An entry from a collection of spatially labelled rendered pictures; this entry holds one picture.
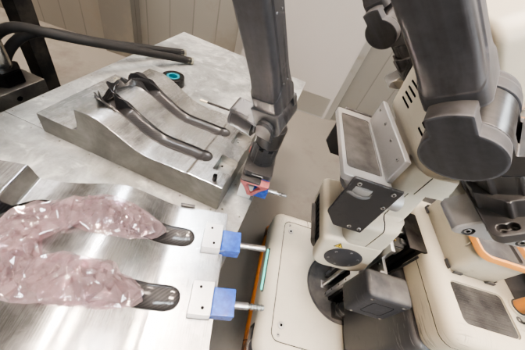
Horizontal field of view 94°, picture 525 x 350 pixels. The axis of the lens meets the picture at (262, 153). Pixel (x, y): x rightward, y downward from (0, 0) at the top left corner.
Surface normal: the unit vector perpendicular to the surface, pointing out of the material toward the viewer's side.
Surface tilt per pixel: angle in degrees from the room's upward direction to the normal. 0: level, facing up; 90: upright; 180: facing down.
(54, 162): 0
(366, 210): 90
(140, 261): 27
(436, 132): 112
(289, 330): 0
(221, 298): 0
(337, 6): 90
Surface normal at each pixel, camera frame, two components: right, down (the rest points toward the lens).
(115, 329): 0.66, -0.53
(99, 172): 0.26, -0.69
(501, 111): 0.16, -0.38
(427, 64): -0.61, 0.68
